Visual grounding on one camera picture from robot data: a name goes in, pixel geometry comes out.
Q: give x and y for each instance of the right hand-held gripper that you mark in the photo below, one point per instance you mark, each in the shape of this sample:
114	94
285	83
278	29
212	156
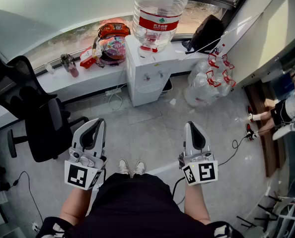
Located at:
207	171

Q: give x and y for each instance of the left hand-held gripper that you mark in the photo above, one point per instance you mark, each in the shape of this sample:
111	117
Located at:
75	175

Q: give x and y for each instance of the white water dispenser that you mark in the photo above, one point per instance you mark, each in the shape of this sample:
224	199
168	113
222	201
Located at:
147	93

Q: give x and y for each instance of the person's left forearm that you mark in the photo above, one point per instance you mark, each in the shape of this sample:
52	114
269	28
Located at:
74	204

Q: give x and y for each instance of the person's right forearm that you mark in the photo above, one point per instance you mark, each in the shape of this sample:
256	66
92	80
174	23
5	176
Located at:
196	204

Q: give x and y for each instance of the blue dispenser tap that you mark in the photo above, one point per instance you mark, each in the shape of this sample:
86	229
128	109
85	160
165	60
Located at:
160	74

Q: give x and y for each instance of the red dispenser tap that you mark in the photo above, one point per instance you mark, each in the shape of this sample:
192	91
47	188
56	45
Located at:
146	77

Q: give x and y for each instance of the large clear water bottle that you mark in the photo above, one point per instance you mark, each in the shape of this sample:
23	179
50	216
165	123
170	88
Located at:
160	4

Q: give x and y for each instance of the person's left white shoe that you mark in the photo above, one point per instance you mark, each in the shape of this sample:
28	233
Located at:
124	166

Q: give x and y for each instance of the person's white shoe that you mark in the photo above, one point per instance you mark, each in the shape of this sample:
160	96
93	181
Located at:
124	166
139	167

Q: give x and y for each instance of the white paper scrap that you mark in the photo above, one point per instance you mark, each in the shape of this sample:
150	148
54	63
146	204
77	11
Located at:
172	102

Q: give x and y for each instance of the black office chair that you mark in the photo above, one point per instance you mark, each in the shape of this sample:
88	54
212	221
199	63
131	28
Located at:
38	133

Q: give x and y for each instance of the clear plastic bag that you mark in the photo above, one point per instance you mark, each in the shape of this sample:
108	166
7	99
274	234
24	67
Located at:
199	93

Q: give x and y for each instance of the white power strip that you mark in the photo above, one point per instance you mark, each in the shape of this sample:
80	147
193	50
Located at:
112	92

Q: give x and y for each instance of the person's right white shoe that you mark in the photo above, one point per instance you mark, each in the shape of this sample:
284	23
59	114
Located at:
139	167

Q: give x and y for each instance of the white window ledge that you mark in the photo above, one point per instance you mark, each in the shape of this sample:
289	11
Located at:
93	78

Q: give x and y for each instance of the black waste bin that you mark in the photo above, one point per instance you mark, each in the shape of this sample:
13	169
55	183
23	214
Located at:
168	87

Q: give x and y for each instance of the pink drink bottle black lid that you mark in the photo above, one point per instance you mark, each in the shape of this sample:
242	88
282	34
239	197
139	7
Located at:
73	71

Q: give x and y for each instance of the brown wooden board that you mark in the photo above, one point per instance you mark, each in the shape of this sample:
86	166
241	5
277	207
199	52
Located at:
269	152

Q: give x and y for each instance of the person's black shirt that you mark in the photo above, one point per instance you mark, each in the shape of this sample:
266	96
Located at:
137	207

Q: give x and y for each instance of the red cardboard box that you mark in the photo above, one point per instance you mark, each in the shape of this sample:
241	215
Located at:
86	58

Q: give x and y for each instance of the small clear glass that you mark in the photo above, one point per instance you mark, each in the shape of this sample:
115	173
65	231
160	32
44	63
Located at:
50	68

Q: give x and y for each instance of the colourful transparent pouch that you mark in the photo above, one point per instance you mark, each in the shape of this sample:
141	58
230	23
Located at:
112	48

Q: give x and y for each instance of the dark grey cloth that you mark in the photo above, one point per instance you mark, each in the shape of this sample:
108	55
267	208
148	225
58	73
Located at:
187	45

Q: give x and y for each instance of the small bottle with red cap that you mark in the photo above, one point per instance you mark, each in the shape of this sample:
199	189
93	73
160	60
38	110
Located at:
220	48

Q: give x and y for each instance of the white floor socket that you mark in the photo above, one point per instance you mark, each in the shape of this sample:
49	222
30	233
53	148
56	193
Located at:
35	227

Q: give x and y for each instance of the white shelf unit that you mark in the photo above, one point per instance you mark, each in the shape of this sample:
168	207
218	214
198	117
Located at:
1	202

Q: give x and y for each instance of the black backpack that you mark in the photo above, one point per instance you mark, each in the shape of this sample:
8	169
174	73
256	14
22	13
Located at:
209	33

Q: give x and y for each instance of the orange and black bag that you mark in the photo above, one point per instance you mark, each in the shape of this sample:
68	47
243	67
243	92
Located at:
112	28

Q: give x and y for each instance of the white side counter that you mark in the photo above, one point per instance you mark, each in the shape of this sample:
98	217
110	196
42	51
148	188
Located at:
256	46

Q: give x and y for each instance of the white metal rack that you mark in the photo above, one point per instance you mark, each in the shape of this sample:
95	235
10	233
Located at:
286	217

